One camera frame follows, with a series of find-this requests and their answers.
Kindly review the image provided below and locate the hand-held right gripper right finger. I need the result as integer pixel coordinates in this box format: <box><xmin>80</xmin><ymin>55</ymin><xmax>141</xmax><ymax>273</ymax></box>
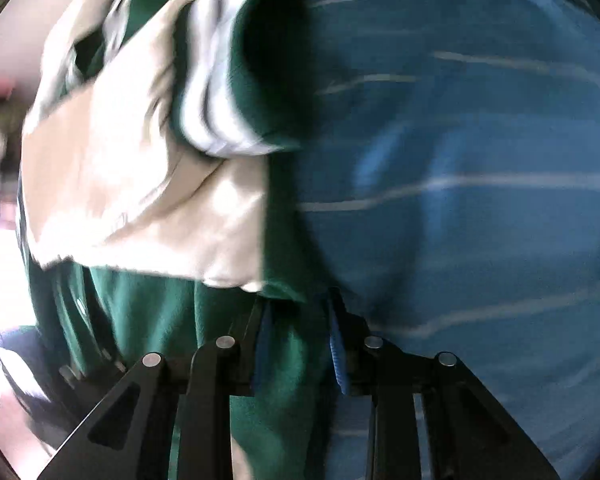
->
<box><xmin>326</xmin><ymin>287</ymin><xmax>562</xmax><ymax>480</ymax></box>

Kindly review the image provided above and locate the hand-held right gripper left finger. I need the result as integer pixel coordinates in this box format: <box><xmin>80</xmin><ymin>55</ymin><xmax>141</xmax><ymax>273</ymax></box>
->
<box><xmin>36</xmin><ymin>299</ymin><xmax>280</xmax><ymax>480</ymax></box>

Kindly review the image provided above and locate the green and cream striped jacket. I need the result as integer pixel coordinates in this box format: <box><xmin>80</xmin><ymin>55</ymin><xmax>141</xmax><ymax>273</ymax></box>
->
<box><xmin>17</xmin><ymin>0</ymin><xmax>376</xmax><ymax>480</ymax></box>

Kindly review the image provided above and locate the blue striped bed sheet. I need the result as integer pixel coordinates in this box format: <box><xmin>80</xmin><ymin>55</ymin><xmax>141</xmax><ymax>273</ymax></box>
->
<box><xmin>275</xmin><ymin>0</ymin><xmax>600</xmax><ymax>480</ymax></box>

